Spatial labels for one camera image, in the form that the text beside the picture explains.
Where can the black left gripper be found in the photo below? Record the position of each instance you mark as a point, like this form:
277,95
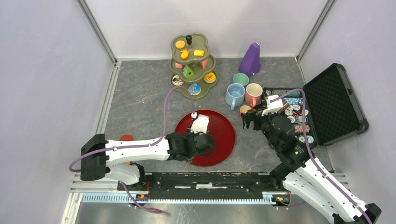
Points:
198,133

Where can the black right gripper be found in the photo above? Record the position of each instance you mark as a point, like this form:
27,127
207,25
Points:
251,115

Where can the blue frosted donut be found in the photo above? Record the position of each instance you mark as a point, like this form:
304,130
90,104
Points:
194,89

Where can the pink strawberry cake slice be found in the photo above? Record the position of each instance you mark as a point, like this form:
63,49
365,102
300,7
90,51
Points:
203,64

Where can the chocolate white tart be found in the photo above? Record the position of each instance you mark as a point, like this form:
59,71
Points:
176,81

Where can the green cake slice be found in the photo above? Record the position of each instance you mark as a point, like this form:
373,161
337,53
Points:
187,71

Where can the square orange cracker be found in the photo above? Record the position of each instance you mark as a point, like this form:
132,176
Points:
199,53

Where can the orange fish-shaped cookie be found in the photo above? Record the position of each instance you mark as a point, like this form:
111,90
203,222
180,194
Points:
184,54

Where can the round orange cookie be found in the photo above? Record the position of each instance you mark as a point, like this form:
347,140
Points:
180,44

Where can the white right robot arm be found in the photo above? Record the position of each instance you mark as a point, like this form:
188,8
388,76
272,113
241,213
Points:
302,173

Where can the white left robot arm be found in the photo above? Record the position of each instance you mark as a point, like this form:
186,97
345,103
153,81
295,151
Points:
108,158

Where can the small orange cup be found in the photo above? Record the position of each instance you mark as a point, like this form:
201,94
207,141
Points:
244,109

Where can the round red tray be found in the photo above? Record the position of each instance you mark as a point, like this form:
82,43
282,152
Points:
223,133

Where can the light blue mug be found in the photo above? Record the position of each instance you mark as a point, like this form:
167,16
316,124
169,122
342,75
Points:
235,95

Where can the pink mug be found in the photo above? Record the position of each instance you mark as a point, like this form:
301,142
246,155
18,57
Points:
253,94

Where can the mint green cup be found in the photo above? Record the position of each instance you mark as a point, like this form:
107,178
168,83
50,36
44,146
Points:
241,78

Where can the purple cone-shaped container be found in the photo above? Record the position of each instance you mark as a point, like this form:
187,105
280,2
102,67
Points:
251,62

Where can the green three-tier stand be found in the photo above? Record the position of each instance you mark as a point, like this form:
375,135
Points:
194,41

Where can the black poker chip case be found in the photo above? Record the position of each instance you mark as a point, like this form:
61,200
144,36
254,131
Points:
332,112

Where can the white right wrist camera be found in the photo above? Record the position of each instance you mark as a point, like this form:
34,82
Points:
273,104

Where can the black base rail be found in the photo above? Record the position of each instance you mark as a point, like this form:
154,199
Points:
206,185

